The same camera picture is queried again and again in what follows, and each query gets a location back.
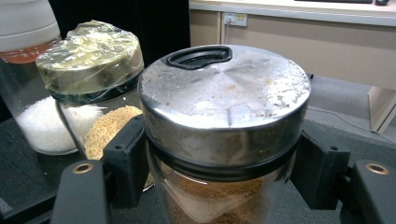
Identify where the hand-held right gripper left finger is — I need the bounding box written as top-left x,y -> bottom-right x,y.
102,114 -> 152,210

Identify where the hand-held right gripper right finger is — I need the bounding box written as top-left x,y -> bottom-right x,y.
289,127 -> 352,211

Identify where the glass jar with grey lid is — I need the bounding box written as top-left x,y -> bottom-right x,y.
0,0 -> 106,157

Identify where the glass jar with film-wrapped lid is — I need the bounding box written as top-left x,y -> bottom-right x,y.
35,20 -> 155,190

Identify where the glass jar with metal lid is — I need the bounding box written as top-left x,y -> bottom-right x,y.
137,44 -> 312,224

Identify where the black curtain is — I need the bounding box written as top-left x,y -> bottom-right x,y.
48,0 -> 191,68

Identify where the thin grey cable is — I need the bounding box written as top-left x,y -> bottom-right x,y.
306,106 -> 396,146

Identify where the white wall socket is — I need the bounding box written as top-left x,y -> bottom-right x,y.
223,12 -> 248,28

